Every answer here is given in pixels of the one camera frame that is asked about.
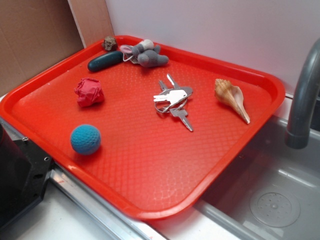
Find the dark teal oblong stone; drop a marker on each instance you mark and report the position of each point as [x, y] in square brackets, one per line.
[105, 61]

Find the grey sink faucet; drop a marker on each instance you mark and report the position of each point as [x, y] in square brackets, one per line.
[304, 113]

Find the metal rail strip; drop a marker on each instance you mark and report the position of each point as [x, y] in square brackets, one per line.
[71, 211]

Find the bunch of silver keys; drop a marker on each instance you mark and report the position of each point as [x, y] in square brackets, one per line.
[173, 100]

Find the crumpled red paper ball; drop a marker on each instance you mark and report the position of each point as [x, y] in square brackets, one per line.
[89, 92]

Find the red plastic tray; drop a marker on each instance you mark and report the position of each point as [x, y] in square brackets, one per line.
[148, 165]

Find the blue textured ball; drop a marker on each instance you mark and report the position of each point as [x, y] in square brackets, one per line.
[85, 139]

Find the small brown rock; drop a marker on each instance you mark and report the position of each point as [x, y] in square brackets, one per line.
[109, 44]

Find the grey plush mouse toy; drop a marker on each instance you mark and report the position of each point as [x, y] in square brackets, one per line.
[145, 54]

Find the grey plastic sink basin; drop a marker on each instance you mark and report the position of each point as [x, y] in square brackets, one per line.
[269, 191]

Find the brown cardboard panel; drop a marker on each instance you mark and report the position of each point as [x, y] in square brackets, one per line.
[37, 34]

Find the tan spiral seashell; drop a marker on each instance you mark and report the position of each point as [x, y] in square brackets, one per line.
[231, 96]

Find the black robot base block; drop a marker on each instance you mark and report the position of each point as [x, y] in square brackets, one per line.
[24, 173]

